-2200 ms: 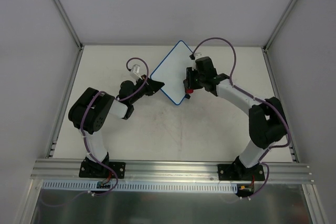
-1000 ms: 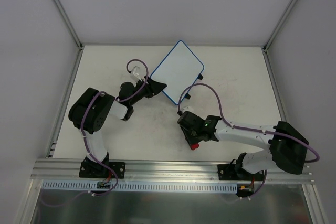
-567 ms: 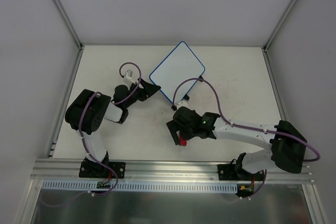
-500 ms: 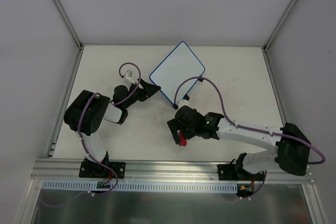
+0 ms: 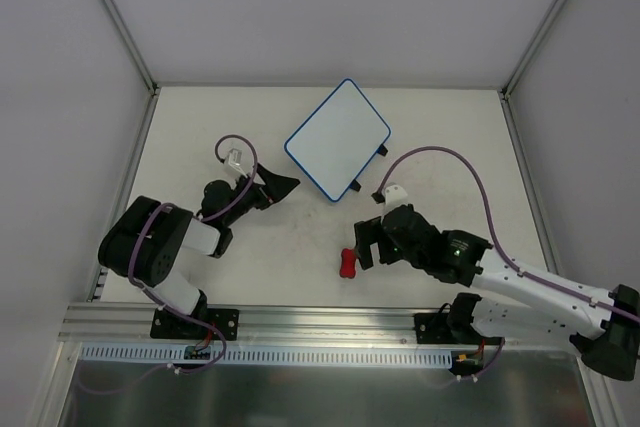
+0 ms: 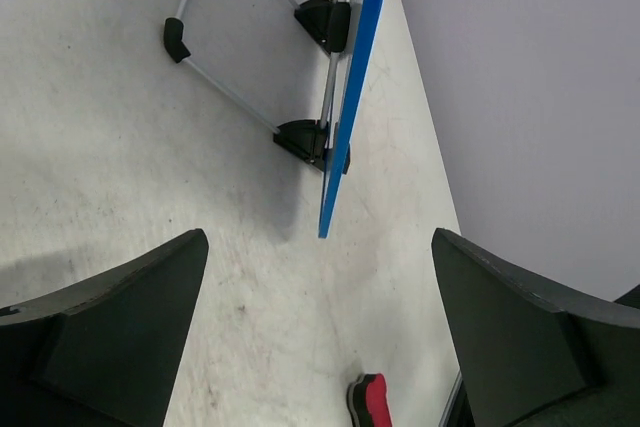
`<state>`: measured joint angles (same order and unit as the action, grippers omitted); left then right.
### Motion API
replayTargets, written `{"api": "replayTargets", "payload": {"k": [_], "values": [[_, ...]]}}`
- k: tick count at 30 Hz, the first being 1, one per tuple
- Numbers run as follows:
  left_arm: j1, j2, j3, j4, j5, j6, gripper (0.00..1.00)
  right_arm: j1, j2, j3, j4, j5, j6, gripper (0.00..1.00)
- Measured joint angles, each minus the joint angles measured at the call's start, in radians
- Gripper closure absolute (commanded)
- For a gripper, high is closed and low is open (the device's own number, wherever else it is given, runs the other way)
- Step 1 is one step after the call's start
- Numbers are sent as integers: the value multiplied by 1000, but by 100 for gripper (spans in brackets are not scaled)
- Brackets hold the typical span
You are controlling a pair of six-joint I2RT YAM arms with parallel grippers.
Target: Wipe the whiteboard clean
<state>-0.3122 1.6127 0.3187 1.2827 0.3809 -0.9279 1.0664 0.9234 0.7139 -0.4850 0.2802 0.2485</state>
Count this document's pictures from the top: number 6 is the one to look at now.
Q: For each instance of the red bone-shaped eraser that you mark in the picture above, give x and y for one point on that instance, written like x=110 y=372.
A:
x=367 y=403

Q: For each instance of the blue-framed whiteboard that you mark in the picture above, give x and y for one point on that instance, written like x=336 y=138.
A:
x=345 y=31

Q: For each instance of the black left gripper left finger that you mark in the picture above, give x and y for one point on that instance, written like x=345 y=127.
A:
x=106 y=350

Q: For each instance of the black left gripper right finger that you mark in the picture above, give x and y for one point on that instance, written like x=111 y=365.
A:
x=532 y=351

